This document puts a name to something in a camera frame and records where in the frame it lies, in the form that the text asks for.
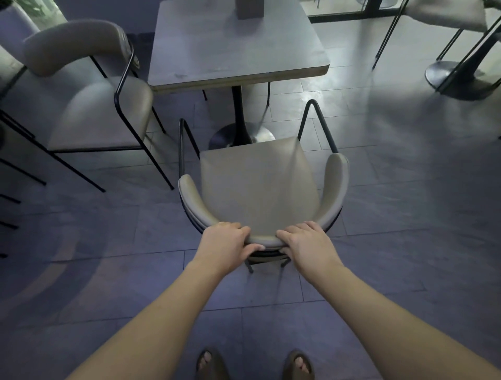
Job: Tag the person's left hand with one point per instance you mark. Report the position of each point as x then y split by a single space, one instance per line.
221 246

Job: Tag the person's right hand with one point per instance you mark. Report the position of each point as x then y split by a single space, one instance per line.
311 250

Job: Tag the person's left thumb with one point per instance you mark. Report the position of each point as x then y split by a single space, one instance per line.
255 248

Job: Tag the person's right thumb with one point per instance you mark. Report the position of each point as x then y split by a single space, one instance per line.
283 237

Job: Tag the beige armchair with black frame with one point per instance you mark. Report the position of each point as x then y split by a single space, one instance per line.
101 113
446 13
258 184

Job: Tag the person's right forearm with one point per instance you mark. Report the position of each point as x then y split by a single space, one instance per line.
391 329

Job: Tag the person's left forearm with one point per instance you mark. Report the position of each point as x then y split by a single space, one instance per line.
156 329

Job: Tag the brown sandal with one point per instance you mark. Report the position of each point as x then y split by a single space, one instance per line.
211 366
298 366

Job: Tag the grey rectangular holder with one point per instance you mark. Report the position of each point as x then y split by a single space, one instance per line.
249 8

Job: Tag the grey square pedestal table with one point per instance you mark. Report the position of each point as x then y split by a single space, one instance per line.
235 47

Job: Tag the black window frame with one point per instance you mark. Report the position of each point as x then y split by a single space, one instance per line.
344 16

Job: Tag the black round table pedestal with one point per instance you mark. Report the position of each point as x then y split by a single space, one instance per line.
464 85

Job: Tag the black metal chair frame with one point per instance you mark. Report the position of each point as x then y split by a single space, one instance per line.
23 173

